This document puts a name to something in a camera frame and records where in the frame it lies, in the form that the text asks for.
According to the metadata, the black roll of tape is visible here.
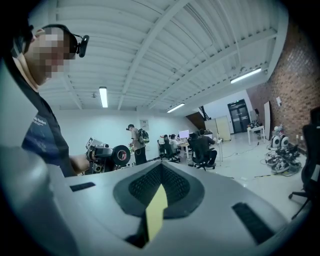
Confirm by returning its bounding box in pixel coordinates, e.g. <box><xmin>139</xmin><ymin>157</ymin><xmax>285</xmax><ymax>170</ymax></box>
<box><xmin>111</xmin><ymin>144</ymin><xmax>132</xmax><ymax>167</ymax></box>

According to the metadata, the person's left forearm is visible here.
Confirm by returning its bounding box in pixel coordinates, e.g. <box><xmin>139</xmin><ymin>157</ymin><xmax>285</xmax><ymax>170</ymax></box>
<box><xmin>69</xmin><ymin>153</ymin><xmax>91</xmax><ymax>176</ymax></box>

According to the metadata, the person's head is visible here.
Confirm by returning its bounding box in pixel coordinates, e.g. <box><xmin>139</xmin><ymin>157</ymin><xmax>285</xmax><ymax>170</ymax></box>
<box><xmin>11</xmin><ymin>23</ymin><xmax>79</xmax><ymax>87</ymax></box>

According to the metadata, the person's dark t-shirt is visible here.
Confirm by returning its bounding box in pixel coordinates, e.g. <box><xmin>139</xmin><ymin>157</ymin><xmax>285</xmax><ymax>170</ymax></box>
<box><xmin>4</xmin><ymin>57</ymin><xmax>77</xmax><ymax>178</ymax></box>

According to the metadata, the white table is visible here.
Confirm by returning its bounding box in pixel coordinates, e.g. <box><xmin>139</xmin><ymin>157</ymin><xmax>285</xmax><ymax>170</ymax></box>
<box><xmin>246</xmin><ymin>125</ymin><xmax>266</xmax><ymax>146</ymax></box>

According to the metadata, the yellow sticker strip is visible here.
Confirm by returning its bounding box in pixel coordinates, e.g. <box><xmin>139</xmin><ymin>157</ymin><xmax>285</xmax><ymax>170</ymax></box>
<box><xmin>145</xmin><ymin>183</ymin><xmax>169</xmax><ymax>243</ymax></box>

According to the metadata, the large black office chair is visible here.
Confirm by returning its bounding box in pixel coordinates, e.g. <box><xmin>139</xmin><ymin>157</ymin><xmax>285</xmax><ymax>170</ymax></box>
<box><xmin>288</xmin><ymin>106</ymin><xmax>320</xmax><ymax>221</ymax></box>

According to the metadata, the long ceiling lamp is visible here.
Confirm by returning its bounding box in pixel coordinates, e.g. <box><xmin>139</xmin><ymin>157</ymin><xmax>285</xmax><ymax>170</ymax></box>
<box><xmin>230</xmin><ymin>67</ymin><xmax>263</xmax><ymax>85</ymax></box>
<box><xmin>166</xmin><ymin>102</ymin><xmax>186</xmax><ymax>114</ymax></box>
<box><xmin>98</xmin><ymin>86</ymin><xmax>109</xmax><ymax>109</ymax></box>

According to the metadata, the dark staircase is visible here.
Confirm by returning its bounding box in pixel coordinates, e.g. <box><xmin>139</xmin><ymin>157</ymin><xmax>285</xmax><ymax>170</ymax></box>
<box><xmin>185</xmin><ymin>105</ymin><xmax>213</xmax><ymax>131</ymax></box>

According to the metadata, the wooden desk with clutter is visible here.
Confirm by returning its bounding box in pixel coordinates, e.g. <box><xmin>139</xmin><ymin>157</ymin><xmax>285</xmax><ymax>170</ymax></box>
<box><xmin>176</xmin><ymin>141</ymin><xmax>191</xmax><ymax>159</ymax></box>

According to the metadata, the dark double door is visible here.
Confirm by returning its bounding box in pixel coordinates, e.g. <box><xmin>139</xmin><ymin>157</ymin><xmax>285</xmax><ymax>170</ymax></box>
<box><xmin>227</xmin><ymin>99</ymin><xmax>251</xmax><ymax>134</ymax></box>

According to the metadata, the white leaning board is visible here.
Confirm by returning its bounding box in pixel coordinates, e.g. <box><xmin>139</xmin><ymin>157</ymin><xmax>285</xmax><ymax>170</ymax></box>
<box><xmin>263</xmin><ymin>100</ymin><xmax>274</xmax><ymax>141</ymax></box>

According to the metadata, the pile of devices with cables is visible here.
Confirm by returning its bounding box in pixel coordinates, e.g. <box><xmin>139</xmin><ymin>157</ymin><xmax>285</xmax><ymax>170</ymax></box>
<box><xmin>259</xmin><ymin>146</ymin><xmax>303</xmax><ymax>177</ymax></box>

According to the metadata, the beige cabinet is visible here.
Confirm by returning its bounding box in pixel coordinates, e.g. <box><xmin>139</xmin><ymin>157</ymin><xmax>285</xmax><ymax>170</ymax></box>
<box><xmin>204</xmin><ymin>115</ymin><xmax>232</xmax><ymax>142</ymax></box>

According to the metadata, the white round robot device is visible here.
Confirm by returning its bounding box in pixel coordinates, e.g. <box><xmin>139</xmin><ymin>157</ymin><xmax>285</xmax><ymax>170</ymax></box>
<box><xmin>270</xmin><ymin>124</ymin><xmax>291</xmax><ymax>150</ymax></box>

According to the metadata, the black head-worn camera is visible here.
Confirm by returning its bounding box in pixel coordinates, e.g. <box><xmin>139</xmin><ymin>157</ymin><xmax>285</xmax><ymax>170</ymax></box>
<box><xmin>74</xmin><ymin>34</ymin><xmax>90</xmax><ymax>59</ymax></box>

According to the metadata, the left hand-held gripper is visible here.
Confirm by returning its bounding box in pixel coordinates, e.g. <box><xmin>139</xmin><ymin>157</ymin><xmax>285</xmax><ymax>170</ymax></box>
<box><xmin>84</xmin><ymin>136</ymin><xmax>115</xmax><ymax>175</ymax></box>

